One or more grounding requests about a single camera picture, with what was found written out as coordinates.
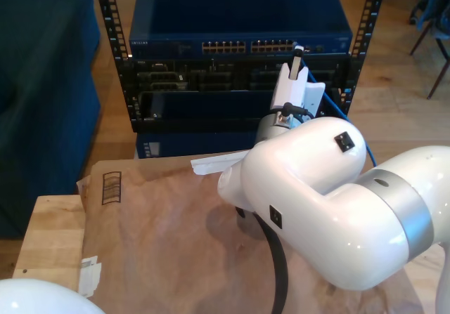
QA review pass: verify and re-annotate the black perforated rack upright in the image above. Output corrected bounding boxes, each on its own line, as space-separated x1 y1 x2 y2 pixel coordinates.
91 0 140 132
339 0 387 129

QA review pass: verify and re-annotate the chair with blue fabric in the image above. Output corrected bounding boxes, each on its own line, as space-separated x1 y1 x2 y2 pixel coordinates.
407 0 450 100

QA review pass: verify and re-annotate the white tape strip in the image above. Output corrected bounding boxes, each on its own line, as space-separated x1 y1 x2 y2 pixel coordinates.
189 150 247 176

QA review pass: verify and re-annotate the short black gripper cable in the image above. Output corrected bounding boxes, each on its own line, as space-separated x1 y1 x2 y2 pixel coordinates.
283 102 314 119

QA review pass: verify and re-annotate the black rack shelf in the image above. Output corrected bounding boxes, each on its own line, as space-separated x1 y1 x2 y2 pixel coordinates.
133 88 349 134

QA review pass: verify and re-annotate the white shipping label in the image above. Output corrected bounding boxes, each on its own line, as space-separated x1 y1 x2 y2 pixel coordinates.
77 256 103 299

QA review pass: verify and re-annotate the brown paper mailer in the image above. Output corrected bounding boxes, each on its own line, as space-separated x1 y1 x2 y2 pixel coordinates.
76 150 425 314

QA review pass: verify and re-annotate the blue equipment case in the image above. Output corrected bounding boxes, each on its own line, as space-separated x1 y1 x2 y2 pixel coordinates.
136 129 261 159

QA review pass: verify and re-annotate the blue network switch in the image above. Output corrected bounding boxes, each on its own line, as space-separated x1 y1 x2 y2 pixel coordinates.
129 0 354 60

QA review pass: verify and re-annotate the blue sofa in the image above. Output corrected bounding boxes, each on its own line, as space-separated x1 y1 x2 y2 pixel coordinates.
0 0 102 240

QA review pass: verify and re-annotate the black rack server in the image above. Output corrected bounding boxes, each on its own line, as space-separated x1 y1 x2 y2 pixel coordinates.
131 58 352 92

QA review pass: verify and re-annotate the blue network cable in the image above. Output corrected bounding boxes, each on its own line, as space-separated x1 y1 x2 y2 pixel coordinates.
291 41 377 170

